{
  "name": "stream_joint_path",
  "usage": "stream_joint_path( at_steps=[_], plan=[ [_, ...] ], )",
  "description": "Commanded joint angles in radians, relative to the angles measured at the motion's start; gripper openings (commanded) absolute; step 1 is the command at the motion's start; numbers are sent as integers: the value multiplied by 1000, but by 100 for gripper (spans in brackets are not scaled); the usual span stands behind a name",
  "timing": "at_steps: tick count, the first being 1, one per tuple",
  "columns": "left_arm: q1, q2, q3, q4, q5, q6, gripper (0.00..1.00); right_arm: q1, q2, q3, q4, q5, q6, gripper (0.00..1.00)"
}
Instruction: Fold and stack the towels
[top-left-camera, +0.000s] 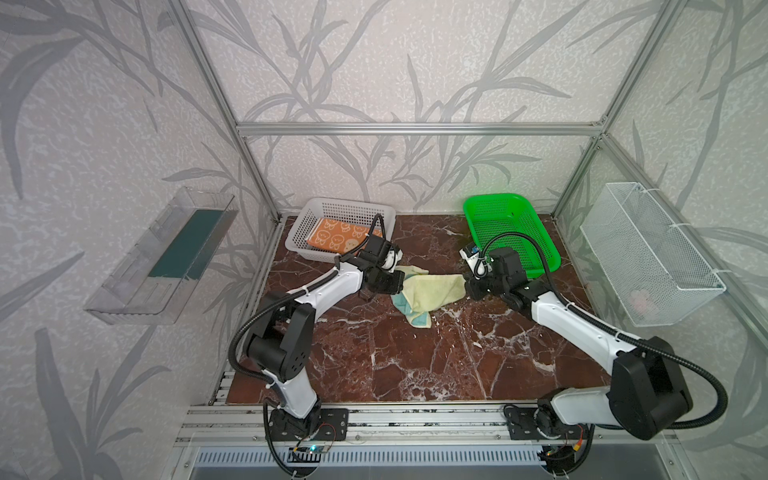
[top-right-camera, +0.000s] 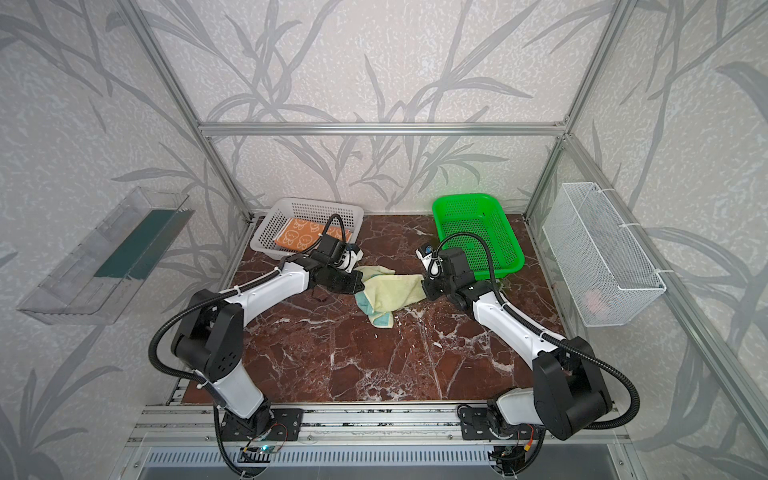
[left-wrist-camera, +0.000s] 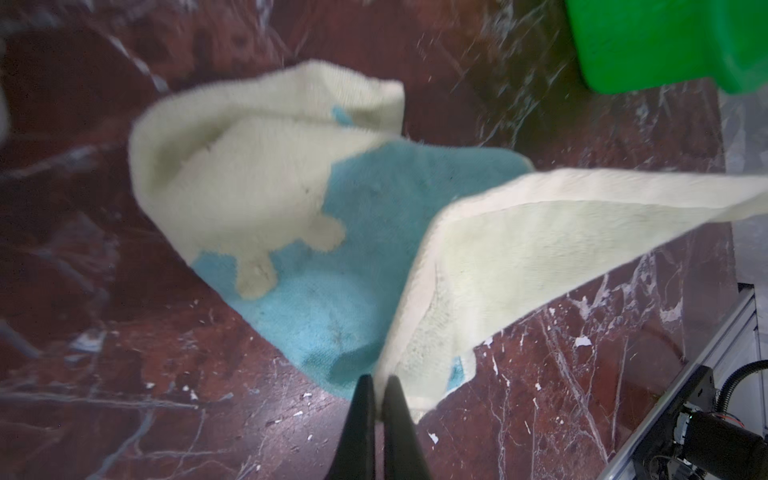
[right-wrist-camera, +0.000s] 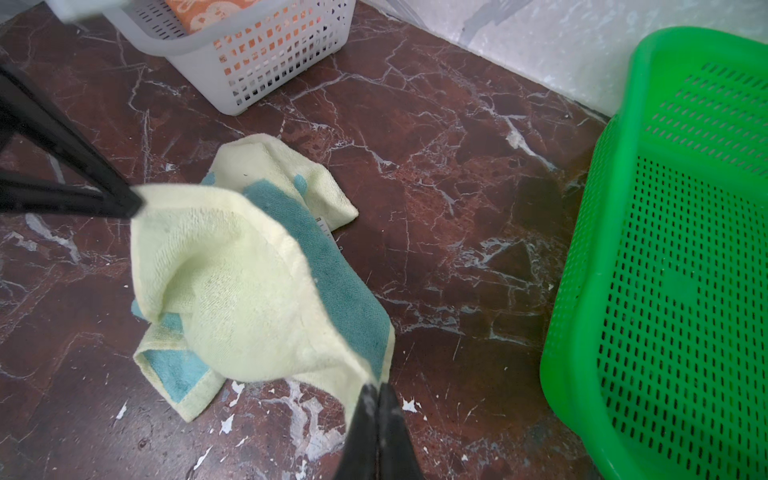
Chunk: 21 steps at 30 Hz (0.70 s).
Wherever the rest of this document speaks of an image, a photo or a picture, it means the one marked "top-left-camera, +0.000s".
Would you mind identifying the clear acrylic wall shelf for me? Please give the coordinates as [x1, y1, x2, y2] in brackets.
[84, 187, 239, 326]

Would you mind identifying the light blue towel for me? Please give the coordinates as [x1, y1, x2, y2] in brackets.
[391, 266, 466, 329]

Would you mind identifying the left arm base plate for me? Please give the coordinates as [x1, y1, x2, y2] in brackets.
[267, 408, 350, 442]

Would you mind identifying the black corrugated cable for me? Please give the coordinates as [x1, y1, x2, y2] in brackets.
[476, 231, 730, 475]
[227, 212, 386, 478]

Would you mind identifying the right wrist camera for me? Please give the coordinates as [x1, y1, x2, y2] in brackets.
[459, 242, 488, 278]

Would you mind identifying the right black corrugated cable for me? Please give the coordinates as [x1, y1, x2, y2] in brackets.
[476, 231, 730, 475]

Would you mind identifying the white wire mesh basket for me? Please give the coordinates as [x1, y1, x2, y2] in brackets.
[581, 182, 726, 327]

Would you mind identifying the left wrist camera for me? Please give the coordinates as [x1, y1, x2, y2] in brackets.
[382, 246, 402, 272]

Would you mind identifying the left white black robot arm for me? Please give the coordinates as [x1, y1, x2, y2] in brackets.
[228, 235, 404, 421]

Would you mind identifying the aluminium frame rail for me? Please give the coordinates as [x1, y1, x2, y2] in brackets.
[236, 122, 603, 137]

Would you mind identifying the left black corrugated cable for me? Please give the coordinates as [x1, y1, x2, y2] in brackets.
[227, 212, 386, 478]

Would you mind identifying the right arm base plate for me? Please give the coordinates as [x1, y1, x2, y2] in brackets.
[502, 404, 589, 442]

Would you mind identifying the green perforated plastic basket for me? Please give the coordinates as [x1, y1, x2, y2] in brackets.
[463, 193, 562, 279]

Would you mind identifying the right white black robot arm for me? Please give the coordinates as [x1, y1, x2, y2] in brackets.
[460, 244, 693, 440]

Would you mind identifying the cream orange patterned towel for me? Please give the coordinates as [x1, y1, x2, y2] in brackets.
[305, 218, 370, 254]

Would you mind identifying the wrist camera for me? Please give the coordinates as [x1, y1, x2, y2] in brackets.
[459, 242, 488, 278]
[382, 246, 402, 272]

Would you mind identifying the white perforated plastic basket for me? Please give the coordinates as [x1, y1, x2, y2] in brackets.
[285, 198, 396, 263]

